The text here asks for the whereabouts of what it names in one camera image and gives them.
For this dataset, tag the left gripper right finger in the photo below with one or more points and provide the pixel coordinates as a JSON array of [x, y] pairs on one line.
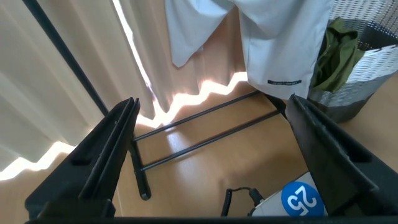
[[335, 161]]

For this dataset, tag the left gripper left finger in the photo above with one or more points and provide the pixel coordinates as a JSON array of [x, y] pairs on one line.
[[93, 161]]

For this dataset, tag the green garment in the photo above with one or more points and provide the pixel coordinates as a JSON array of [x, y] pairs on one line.
[[335, 59]]

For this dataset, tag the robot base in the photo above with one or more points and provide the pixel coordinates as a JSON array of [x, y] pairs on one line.
[[298, 199]]

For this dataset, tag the white laundry basket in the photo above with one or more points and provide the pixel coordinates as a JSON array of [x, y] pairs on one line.
[[373, 68]]

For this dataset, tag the black clothes rack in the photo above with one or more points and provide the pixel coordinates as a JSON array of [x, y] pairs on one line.
[[62, 49]]

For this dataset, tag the beige curtain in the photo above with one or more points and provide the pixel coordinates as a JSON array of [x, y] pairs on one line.
[[31, 77]]

